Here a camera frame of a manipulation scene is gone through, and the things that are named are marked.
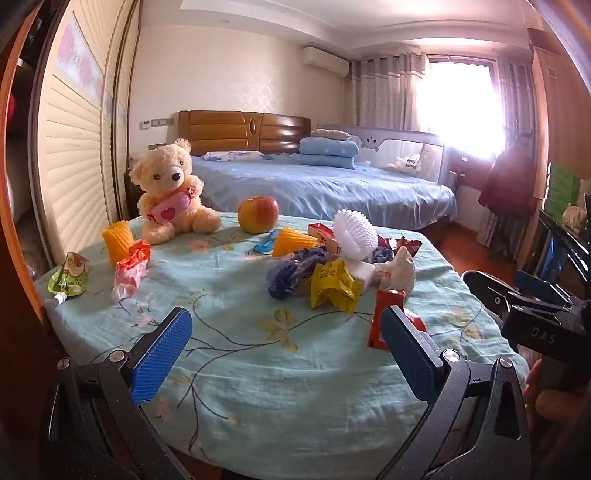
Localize small red box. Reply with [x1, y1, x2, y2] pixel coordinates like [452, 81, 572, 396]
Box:
[308, 223, 340, 254]

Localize wooden headboard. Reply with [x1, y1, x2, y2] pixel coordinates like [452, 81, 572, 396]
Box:
[178, 110, 311, 158]

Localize red and white wrapper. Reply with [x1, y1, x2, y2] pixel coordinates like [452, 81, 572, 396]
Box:
[111, 240, 152, 303]

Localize red patterned wrapper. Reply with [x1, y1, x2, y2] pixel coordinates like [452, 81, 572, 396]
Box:
[376, 234, 423, 264]

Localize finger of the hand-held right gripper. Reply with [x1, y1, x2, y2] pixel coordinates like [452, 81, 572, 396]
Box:
[513, 270, 578, 309]
[463, 270, 515, 320]

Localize green box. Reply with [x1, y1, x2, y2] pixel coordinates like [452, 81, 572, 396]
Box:
[545, 161, 585, 217]

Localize black glossy cabinet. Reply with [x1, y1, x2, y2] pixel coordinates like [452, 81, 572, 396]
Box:
[538, 210, 591, 296]

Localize red apple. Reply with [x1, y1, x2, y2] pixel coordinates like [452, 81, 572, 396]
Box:
[237, 196, 280, 234]

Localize green drink pouch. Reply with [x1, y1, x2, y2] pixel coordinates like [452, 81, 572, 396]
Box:
[47, 251, 90, 306]

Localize dark red jacket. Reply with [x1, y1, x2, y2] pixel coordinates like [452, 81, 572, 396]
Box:
[478, 145, 539, 217]

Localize bright window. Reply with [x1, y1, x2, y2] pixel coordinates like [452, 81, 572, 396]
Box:
[427, 55, 504, 158]

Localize dark blue crumpled cloth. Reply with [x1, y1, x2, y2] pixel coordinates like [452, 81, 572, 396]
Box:
[266, 247, 329, 301]

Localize brown plush toy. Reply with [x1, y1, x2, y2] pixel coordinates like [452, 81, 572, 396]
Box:
[562, 205, 589, 229]

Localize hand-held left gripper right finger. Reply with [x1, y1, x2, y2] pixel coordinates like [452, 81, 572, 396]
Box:
[374, 305, 532, 480]

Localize bed with blue sheet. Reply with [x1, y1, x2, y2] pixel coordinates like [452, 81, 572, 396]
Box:
[189, 154, 458, 232]

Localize white foam block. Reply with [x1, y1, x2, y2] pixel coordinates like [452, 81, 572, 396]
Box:
[348, 258, 377, 296]

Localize white foam fruit net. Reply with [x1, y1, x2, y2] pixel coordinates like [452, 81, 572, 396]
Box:
[332, 209, 378, 259]

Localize light green floral tablecloth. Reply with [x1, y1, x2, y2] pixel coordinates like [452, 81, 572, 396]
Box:
[34, 212, 529, 480]

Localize grey bed guard rail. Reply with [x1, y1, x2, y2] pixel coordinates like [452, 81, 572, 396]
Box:
[318, 124, 446, 185]

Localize red snack wrapper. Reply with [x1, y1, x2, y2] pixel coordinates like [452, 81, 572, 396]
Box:
[368, 289, 428, 350]

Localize beige teddy bear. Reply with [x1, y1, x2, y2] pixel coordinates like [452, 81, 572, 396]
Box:
[129, 138, 223, 245]

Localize slatted wardrobe sliding doors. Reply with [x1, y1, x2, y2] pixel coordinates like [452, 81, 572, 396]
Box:
[28, 0, 139, 278]

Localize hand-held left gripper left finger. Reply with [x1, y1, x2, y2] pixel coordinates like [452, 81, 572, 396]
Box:
[41, 307, 222, 480]

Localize orange foam fruit net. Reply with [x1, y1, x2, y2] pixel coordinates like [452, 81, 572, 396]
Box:
[271, 227, 324, 257]
[102, 220, 136, 269]

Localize yellow snack wrapper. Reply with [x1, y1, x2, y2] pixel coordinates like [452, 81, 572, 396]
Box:
[310, 258, 358, 315]

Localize person's right hand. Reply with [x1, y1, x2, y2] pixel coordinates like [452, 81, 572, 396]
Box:
[523, 359, 591, 439]

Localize white air conditioner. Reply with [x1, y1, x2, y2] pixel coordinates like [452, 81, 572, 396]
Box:
[302, 46, 350, 77]

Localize grey patterned curtain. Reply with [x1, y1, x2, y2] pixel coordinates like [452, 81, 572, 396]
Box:
[348, 53, 428, 132]
[494, 58, 532, 158]

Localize folded blue quilt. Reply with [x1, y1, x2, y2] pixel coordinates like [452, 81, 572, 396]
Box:
[299, 137, 360, 169]

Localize flat blue white pillow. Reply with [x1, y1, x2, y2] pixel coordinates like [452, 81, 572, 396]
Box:
[202, 151, 273, 162]

